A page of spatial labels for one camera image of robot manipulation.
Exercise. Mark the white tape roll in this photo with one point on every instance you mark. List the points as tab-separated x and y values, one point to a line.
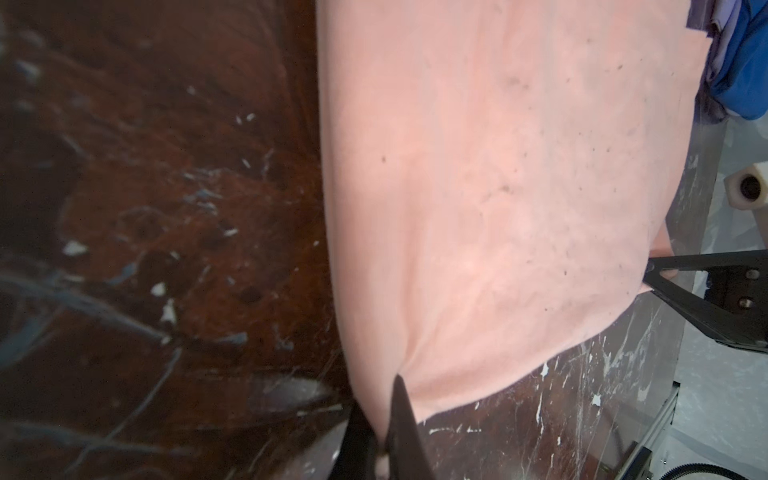
746	189

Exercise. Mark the pink graphic t-shirt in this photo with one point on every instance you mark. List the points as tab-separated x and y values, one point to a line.
496	175

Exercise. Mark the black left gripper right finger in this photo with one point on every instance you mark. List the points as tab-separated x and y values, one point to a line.
405	451

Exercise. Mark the blue folded t-shirt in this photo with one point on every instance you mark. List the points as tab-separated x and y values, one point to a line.
737	75

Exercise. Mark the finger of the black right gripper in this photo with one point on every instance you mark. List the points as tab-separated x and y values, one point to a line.
749	260
699	312

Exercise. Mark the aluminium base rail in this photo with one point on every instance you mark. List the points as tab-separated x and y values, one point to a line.
640	462

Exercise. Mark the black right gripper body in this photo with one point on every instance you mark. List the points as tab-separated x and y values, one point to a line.
740	299

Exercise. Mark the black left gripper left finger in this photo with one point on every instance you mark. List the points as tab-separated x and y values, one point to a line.
358	451

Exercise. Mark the purple folded t-shirt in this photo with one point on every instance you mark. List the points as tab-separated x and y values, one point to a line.
714	30

